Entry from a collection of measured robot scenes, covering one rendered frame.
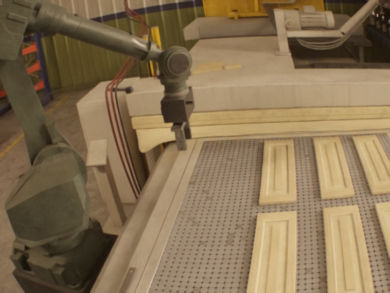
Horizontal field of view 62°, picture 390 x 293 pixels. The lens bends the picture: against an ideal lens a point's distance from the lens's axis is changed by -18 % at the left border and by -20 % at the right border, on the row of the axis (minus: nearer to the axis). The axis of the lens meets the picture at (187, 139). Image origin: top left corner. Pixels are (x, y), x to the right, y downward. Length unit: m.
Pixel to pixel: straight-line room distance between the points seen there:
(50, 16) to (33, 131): 0.67
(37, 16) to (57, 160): 0.80
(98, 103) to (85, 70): 4.57
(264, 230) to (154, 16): 5.73
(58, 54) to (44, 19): 6.21
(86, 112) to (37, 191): 1.62
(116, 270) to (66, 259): 0.54
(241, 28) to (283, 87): 2.27
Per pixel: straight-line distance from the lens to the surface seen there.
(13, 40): 1.70
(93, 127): 3.39
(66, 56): 7.94
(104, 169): 3.07
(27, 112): 2.12
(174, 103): 2.11
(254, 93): 2.53
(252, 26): 4.68
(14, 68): 2.07
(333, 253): 1.57
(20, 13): 1.78
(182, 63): 2.06
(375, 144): 2.43
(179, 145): 2.24
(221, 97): 2.56
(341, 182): 2.01
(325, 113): 2.61
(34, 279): 2.37
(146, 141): 2.72
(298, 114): 2.59
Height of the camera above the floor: 1.99
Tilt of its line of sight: 25 degrees down
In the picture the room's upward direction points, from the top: 9 degrees counter-clockwise
